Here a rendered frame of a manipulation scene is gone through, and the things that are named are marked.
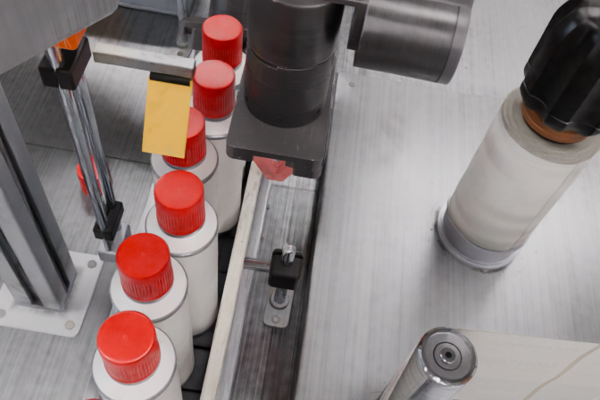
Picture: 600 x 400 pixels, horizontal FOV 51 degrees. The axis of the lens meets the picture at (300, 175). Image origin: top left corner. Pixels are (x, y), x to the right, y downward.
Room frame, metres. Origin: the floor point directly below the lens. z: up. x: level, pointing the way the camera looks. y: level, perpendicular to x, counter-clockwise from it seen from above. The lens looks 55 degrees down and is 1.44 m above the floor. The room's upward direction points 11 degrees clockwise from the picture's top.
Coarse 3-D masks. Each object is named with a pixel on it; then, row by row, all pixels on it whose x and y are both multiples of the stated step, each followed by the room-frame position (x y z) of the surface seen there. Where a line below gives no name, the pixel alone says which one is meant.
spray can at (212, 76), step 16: (208, 64) 0.34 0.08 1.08; (224, 64) 0.34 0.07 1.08; (192, 80) 0.33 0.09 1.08; (208, 80) 0.32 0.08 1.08; (224, 80) 0.33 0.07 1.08; (192, 96) 0.34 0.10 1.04; (208, 96) 0.31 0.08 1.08; (224, 96) 0.32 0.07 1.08; (208, 112) 0.31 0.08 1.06; (224, 112) 0.32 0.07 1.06; (208, 128) 0.31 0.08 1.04; (224, 128) 0.31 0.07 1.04; (224, 144) 0.31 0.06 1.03; (224, 160) 0.31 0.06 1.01; (240, 160) 0.32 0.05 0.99; (224, 176) 0.31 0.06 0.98; (240, 176) 0.33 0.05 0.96; (224, 192) 0.31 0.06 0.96; (240, 192) 0.33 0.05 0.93; (224, 208) 0.31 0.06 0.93; (224, 224) 0.31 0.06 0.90
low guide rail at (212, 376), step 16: (256, 176) 0.36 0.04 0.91; (256, 192) 0.34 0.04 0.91; (240, 224) 0.30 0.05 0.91; (240, 240) 0.29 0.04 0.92; (240, 256) 0.27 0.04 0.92; (240, 272) 0.26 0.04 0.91; (224, 288) 0.24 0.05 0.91; (224, 304) 0.22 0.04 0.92; (224, 320) 0.21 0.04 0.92; (224, 336) 0.19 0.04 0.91; (224, 352) 0.18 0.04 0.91; (208, 368) 0.17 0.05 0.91; (208, 384) 0.15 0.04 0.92
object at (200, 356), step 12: (240, 204) 0.35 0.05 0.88; (228, 240) 0.30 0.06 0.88; (228, 252) 0.29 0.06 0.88; (228, 264) 0.28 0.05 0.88; (204, 336) 0.20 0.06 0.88; (204, 348) 0.19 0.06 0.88; (204, 360) 0.18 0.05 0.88; (204, 372) 0.17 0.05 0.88; (192, 384) 0.16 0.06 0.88; (192, 396) 0.15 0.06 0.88
